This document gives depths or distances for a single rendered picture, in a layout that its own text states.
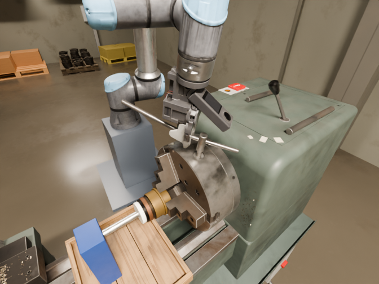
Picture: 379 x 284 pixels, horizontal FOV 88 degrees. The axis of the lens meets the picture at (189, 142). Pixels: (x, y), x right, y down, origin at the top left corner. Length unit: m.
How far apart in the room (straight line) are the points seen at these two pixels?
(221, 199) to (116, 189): 0.73
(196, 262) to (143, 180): 0.57
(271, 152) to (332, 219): 1.74
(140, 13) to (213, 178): 0.42
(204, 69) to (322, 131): 0.51
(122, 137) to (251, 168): 0.61
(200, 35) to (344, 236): 2.08
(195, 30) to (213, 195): 0.41
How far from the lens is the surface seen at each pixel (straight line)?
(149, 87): 0.94
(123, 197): 1.14
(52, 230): 2.19
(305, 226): 1.41
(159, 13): 0.44
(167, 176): 0.64
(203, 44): 0.37
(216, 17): 0.37
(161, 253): 0.80
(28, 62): 7.15
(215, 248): 0.83
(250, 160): 0.61
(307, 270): 1.92
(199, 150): 0.55
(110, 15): 0.42
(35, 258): 0.77
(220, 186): 0.58
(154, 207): 0.62
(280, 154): 0.60
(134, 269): 0.79
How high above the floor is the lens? 1.60
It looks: 36 degrees down
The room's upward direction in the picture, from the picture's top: straight up
